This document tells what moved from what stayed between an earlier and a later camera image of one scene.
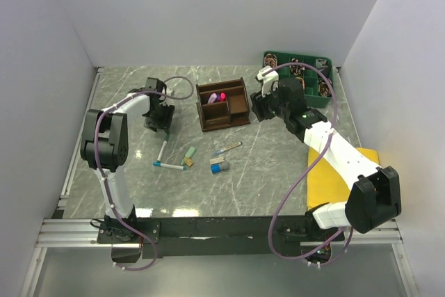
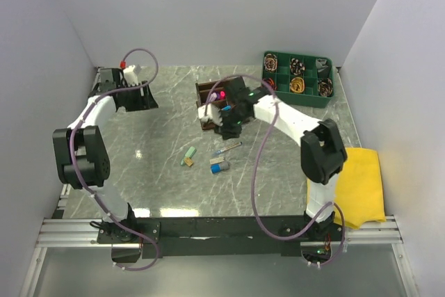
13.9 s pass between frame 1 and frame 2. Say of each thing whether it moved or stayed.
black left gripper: moved
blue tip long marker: stayed
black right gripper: moved
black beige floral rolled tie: stayed
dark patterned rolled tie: stayed
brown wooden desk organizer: stayed
